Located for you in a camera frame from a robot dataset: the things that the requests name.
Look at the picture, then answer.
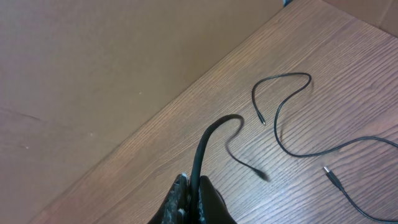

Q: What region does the black usb cable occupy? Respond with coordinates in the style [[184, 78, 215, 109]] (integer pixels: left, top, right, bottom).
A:
[[189, 114, 271, 224], [251, 72, 398, 224]]

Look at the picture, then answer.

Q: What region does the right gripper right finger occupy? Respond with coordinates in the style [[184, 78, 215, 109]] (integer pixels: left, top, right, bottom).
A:
[[198, 175, 236, 224]]

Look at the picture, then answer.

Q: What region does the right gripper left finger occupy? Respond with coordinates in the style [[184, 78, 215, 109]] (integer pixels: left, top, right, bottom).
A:
[[148, 173, 188, 224]]

